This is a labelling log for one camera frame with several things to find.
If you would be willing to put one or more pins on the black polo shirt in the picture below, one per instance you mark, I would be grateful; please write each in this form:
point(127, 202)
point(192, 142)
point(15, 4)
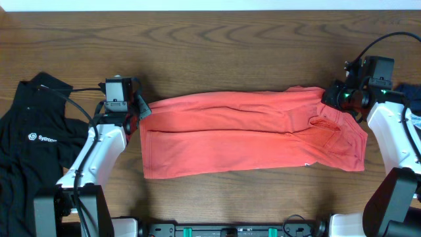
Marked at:
point(37, 143)

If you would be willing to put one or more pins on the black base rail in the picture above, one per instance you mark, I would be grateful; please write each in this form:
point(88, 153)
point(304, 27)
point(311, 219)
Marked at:
point(290, 228)

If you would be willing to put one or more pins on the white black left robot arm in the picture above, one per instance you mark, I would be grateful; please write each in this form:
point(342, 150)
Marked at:
point(76, 205)

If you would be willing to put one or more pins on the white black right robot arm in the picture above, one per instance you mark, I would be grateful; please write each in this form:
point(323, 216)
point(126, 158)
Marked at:
point(389, 211)

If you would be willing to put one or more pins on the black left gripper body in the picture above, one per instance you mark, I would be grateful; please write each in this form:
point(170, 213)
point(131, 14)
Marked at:
point(139, 108)

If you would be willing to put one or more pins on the red orange t-shirt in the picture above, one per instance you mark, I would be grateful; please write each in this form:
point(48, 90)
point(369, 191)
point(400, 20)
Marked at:
point(237, 131)

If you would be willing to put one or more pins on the dark blue jeans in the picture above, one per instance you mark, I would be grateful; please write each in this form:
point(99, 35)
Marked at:
point(412, 93)

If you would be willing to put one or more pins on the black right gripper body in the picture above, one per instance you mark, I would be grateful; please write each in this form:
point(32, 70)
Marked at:
point(342, 97)

